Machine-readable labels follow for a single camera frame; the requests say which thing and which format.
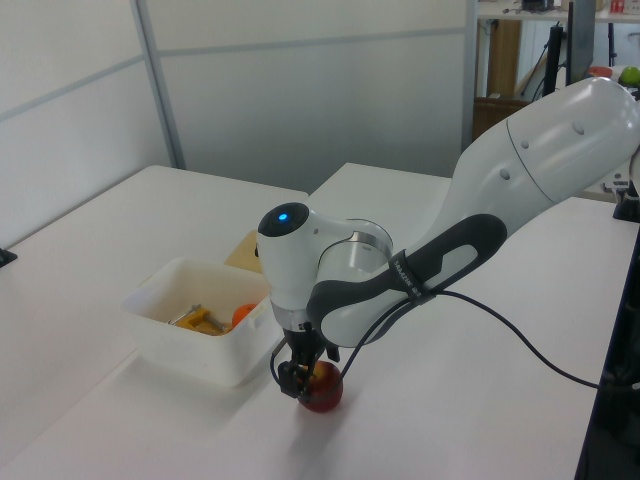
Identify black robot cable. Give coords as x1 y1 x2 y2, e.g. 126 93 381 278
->
270 291 601 390

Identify orange fruit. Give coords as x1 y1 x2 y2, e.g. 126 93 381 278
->
231 301 260 327

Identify white plastic container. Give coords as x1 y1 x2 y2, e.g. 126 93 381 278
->
120 257 284 388

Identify orange clamp tool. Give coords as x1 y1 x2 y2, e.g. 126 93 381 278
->
166 302 237 337

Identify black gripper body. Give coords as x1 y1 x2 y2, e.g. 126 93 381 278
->
282 323 342 370

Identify black clamp base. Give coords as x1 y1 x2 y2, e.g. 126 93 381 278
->
612 180 640 224

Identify grey partition post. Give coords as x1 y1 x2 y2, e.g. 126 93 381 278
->
130 0 187 171

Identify red apple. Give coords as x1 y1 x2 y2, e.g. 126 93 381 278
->
297 361 345 414

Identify pale lid with black handle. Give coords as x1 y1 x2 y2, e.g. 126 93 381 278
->
223 229 265 275

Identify dark monitor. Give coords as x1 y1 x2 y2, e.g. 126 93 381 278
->
566 0 597 85

